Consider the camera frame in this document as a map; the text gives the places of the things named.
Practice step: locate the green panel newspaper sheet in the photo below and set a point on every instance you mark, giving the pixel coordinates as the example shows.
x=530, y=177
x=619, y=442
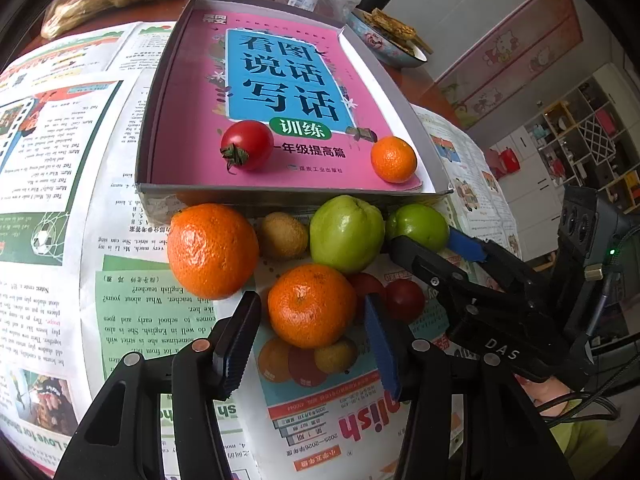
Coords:
x=150, y=300

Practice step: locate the film strip newspaper sheet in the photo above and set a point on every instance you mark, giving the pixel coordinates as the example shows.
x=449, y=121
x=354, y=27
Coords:
x=75, y=135

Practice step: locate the floral bowl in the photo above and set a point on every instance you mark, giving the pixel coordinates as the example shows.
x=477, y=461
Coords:
x=385, y=47

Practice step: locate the pink cabinet with cat stickers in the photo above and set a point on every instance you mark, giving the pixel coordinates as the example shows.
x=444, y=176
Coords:
x=525, y=50

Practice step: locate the red cherry tomato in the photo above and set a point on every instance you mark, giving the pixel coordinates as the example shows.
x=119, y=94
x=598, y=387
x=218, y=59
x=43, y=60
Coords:
x=405, y=300
x=367, y=287

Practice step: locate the green heading newspaper sheet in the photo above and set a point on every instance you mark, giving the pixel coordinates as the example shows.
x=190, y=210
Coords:
x=75, y=55

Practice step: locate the round green jujube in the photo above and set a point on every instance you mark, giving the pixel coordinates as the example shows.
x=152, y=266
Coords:
x=417, y=225

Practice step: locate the medium mandarin orange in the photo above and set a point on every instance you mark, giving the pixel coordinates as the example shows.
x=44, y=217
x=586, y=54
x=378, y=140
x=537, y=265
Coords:
x=311, y=305

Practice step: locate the white cubby shelf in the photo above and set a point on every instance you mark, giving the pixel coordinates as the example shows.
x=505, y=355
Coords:
x=590, y=130

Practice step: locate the small mandarin orange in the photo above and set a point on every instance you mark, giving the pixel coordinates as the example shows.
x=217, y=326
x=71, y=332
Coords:
x=393, y=160

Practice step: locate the large red tomato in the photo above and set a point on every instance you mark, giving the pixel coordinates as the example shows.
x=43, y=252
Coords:
x=247, y=142

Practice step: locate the fried pancakes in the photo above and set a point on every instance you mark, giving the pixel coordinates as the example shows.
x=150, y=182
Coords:
x=390, y=25

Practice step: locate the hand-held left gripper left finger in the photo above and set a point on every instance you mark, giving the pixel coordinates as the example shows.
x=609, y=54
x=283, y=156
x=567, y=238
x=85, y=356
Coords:
x=235, y=345

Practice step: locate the cartoon picture newspaper sheet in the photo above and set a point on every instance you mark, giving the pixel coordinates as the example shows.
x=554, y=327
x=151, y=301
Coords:
x=475, y=185

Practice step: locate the pink book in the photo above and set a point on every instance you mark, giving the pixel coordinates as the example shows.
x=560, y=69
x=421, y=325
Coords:
x=200, y=110

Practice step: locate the red container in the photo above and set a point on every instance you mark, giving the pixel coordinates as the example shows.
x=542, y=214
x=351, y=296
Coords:
x=510, y=160

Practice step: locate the large green jujube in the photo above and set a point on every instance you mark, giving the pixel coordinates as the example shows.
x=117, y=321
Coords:
x=345, y=235

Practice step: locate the person's right hand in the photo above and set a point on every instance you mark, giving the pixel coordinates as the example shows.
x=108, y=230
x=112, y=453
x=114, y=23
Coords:
x=547, y=392

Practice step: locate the person's green clothing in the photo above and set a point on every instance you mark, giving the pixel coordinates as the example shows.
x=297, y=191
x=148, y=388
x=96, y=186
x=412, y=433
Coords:
x=580, y=440

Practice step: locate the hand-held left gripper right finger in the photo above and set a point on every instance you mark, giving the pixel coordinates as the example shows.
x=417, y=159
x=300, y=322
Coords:
x=382, y=345

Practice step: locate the large mandarin orange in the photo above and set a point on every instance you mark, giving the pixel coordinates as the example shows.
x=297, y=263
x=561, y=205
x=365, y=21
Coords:
x=212, y=250

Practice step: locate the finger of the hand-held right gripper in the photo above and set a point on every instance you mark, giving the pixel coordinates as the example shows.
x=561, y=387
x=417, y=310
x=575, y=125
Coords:
x=425, y=270
x=467, y=247

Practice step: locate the grey cardboard box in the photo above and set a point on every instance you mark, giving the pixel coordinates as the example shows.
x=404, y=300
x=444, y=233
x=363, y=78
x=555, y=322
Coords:
x=160, y=110

